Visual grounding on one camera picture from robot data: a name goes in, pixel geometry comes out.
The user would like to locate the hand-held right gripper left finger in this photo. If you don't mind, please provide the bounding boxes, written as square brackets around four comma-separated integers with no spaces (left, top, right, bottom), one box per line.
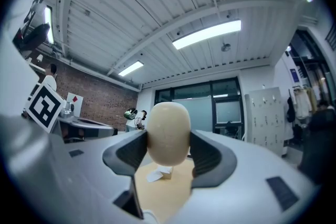
[0,112,148,224]

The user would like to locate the brown tissue box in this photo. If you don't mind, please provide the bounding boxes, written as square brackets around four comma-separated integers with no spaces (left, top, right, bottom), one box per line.
[156,166,174,180]

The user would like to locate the beige egg-shaped object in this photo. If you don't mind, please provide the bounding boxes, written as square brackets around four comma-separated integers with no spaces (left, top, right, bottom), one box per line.
[145,102,192,166]

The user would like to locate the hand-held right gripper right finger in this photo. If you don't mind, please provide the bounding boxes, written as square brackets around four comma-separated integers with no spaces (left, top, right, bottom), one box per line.
[167,129,324,224]

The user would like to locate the white paper sheet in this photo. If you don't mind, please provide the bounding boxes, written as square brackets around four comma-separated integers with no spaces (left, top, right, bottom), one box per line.
[145,168,165,183]

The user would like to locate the grey metal lockers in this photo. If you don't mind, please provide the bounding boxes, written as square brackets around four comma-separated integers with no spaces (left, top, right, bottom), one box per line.
[247,87,286,156]

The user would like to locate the long ceiling light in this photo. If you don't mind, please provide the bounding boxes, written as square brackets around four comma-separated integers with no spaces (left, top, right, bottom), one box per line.
[171,19,242,50]
[44,6,55,45]
[118,60,144,77]

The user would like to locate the black chest camera rig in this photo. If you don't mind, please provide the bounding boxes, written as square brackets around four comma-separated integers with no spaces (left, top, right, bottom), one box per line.
[13,22,51,54]

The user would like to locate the clothes rack with coats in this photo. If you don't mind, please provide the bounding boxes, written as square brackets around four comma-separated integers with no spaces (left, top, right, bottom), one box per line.
[286,84,319,124]

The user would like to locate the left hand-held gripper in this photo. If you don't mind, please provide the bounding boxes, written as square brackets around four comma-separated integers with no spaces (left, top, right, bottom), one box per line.
[24,82,117,143]

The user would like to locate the dark framed window wall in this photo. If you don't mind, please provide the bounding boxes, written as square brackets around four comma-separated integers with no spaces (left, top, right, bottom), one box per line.
[154,77,245,137]

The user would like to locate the grey panel with red mark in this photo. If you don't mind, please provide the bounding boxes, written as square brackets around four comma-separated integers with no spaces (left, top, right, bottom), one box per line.
[66,92,85,116]

